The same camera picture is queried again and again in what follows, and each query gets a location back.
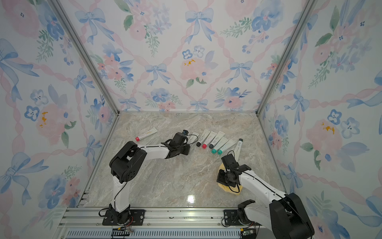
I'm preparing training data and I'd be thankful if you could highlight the yellow cleaning cloth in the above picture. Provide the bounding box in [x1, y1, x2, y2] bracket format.
[216, 163, 243, 195]

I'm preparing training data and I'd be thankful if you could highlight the pink cap toothpaste tube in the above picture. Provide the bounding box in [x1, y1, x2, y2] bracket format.
[135, 127, 158, 142]
[202, 131, 217, 149]

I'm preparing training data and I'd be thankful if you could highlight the black cap toothpaste tube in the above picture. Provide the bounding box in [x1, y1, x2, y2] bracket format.
[196, 129, 210, 147]

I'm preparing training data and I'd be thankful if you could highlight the teal cap toothpaste tube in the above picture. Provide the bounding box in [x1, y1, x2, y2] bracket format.
[217, 139, 236, 155]
[211, 137, 228, 154]

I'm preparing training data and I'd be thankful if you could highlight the teal cap toothpaste tube back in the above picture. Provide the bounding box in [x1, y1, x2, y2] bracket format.
[211, 137, 228, 154]

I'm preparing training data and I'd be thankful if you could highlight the dark green cap toothpaste tube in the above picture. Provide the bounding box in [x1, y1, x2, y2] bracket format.
[209, 131, 225, 149]

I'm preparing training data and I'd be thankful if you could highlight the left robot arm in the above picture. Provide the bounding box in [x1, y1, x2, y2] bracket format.
[107, 130, 191, 225]

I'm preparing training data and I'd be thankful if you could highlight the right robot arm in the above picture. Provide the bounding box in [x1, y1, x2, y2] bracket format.
[217, 163, 314, 239]

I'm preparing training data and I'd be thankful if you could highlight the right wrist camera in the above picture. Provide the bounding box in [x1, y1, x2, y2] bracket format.
[221, 154, 239, 170]

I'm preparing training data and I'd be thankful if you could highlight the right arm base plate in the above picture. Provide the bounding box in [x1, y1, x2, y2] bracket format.
[221, 209, 260, 228]

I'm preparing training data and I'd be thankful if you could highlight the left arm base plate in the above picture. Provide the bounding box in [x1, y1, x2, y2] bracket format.
[102, 209, 146, 227]

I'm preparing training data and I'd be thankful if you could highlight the aluminium front rail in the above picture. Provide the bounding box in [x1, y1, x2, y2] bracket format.
[53, 207, 274, 239]

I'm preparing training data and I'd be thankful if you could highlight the left aluminium frame post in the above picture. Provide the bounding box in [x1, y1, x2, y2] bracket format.
[47, 1, 120, 116]

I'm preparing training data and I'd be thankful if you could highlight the aluminium frame post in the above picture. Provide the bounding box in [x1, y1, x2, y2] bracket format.
[47, 1, 120, 116]
[256, 0, 316, 117]

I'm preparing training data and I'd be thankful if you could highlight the right aluminium frame post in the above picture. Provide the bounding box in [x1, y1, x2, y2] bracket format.
[256, 0, 316, 117]

